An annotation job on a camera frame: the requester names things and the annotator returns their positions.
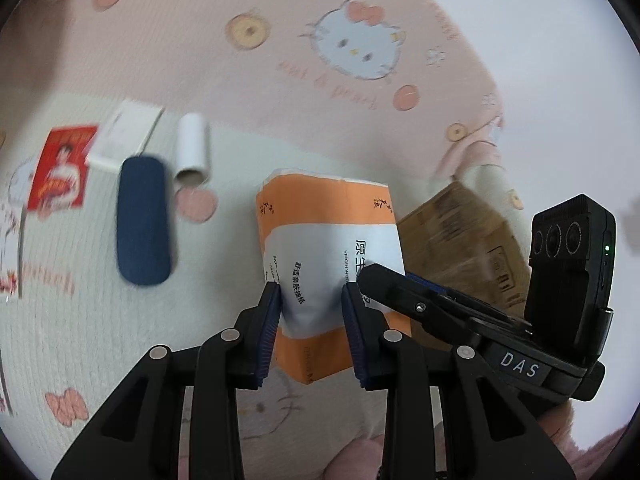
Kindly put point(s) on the orange and white tissue pack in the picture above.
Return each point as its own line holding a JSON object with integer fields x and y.
{"x": 320, "y": 220}

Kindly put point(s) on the white paper roll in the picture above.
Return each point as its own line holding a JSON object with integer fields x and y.
{"x": 192, "y": 145}

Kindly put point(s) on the white printed leaflet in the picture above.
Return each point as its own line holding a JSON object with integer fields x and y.
{"x": 11, "y": 250}

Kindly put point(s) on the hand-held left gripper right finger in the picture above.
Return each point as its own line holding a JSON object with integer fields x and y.
{"x": 352, "y": 335}

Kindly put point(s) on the brown cardboard box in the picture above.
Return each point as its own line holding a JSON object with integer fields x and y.
{"x": 460, "y": 235}

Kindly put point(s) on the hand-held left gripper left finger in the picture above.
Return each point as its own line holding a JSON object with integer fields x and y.
{"x": 270, "y": 330}

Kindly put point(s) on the white spiral notepad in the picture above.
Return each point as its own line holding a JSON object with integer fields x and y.
{"x": 125, "y": 132}

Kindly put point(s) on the red portrait card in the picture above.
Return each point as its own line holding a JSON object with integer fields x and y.
{"x": 62, "y": 170}

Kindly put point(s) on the pink cat-print blanket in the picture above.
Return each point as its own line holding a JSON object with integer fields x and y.
{"x": 250, "y": 75}

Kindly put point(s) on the navy glasses case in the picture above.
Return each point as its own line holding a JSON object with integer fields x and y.
{"x": 144, "y": 220}

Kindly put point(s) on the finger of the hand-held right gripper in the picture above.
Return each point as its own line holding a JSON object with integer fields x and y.
{"x": 400, "y": 295}

